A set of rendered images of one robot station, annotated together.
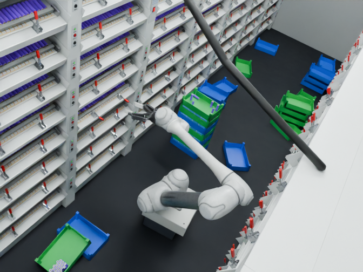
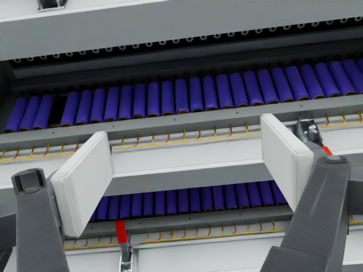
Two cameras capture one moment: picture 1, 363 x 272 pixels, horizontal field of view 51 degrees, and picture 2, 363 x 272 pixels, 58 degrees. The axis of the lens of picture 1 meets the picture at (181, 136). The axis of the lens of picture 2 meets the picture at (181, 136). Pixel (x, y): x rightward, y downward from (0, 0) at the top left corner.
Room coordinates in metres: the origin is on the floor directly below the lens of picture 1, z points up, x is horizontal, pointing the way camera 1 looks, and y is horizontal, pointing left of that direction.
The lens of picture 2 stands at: (1.80, 0.21, 0.96)
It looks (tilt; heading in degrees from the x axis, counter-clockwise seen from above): 28 degrees down; 73
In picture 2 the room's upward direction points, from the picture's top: 8 degrees counter-clockwise
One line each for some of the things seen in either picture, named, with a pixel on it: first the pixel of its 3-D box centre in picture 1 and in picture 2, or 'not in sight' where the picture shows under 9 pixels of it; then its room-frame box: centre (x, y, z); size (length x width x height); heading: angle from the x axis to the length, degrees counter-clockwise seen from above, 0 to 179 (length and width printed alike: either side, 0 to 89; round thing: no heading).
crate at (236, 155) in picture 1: (236, 155); not in sight; (2.57, -0.55, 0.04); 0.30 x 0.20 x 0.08; 16
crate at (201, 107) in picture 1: (202, 103); not in sight; (2.55, -0.09, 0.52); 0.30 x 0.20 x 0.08; 65
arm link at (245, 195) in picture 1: (237, 191); not in sight; (1.39, -0.39, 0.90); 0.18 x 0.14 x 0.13; 54
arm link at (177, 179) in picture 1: (175, 183); not in sight; (1.67, -0.06, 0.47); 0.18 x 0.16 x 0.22; 144
